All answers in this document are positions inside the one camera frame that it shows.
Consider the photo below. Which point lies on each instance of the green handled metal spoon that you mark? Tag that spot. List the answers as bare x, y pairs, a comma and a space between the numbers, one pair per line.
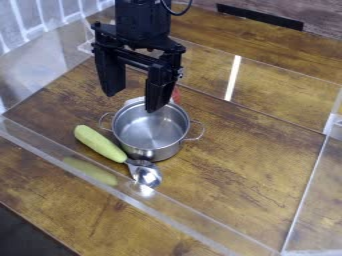
145, 172

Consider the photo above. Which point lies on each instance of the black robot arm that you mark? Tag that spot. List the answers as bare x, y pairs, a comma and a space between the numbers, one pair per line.
142, 19

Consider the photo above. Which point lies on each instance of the red and white object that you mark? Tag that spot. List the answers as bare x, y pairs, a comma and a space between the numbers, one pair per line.
177, 97

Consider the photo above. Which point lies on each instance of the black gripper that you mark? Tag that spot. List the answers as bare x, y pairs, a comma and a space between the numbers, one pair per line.
157, 55

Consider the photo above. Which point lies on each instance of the clear acrylic bracket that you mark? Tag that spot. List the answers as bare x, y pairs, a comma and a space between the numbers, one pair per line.
86, 46

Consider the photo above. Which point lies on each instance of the black strip on table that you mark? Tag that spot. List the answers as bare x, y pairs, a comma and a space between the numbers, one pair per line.
261, 17

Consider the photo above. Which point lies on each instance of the clear acrylic enclosure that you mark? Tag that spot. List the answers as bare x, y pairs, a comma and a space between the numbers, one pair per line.
254, 190

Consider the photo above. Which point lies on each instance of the small steel pot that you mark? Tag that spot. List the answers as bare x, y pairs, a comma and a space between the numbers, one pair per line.
151, 136

